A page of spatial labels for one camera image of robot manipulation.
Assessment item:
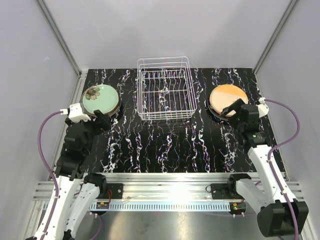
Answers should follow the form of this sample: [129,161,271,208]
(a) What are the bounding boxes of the aluminium mounting rail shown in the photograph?
[32,172,304,203]

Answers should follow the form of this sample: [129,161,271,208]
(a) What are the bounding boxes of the left aluminium frame post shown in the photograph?
[35,0,82,78]

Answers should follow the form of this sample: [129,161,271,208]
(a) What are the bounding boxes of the white slotted cable duct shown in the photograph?
[89,201,246,212]

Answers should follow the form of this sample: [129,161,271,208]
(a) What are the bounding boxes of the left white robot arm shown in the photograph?
[31,107,111,240]

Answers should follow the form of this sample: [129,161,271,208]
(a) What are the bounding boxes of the aluminium frame post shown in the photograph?
[35,0,82,78]
[253,0,300,75]

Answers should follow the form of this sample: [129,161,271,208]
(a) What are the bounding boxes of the dark plates under green plate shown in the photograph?
[82,99,121,117]

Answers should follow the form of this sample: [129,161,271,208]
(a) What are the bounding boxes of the right aluminium frame post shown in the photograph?
[253,0,300,75]

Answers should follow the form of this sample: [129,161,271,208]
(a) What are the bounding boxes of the green plate with flower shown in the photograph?
[80,84,121,116]

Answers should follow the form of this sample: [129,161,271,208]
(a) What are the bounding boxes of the white wire dish rack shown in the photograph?
[136,56,197,121]

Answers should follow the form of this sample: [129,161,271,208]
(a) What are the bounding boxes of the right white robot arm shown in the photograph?
[221,97,309,240]

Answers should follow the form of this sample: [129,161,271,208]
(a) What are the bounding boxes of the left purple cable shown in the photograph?
[37,109,70,237]

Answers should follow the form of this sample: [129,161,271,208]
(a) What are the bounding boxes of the orange cream leaf plate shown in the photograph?
[209,84,249,115]

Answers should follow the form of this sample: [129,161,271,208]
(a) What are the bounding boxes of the dark striped rim plate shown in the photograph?
[207,99,236,121]

